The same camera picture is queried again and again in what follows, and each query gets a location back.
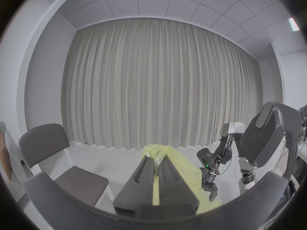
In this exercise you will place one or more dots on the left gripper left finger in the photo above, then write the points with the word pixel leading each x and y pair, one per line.
pixel 134 190

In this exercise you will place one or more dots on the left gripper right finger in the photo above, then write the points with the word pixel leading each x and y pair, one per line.
pixel 175 190

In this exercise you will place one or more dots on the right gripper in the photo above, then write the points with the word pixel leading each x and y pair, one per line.
pixel 208 176

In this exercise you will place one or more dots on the yellow plastic bag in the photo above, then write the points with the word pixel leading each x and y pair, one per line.
pixel 187 171

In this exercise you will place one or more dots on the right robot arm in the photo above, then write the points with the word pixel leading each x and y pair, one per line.
pixel 224 152

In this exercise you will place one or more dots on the white chair grey cushions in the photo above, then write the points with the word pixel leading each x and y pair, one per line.
pixel 81 183

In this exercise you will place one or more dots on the beige curtain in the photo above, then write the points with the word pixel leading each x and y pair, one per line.
pixel 144 80

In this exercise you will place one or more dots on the pale grey sofa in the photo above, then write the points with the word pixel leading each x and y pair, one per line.
pixel 14 152

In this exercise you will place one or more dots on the orange cushion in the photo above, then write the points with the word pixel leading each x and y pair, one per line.
pixel 4 157

